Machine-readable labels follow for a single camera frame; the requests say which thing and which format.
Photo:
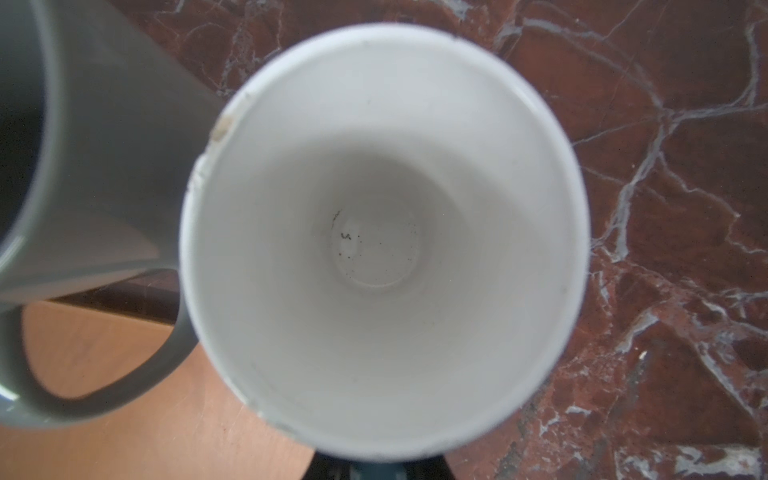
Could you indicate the blue speckled mug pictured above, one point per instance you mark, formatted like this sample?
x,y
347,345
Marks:
x,y
384,247

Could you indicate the orange rubber tray mat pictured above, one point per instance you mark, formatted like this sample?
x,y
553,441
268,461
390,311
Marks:
x,y
190,426

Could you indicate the grey mug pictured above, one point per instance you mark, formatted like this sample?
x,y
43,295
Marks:
x,y
100,129

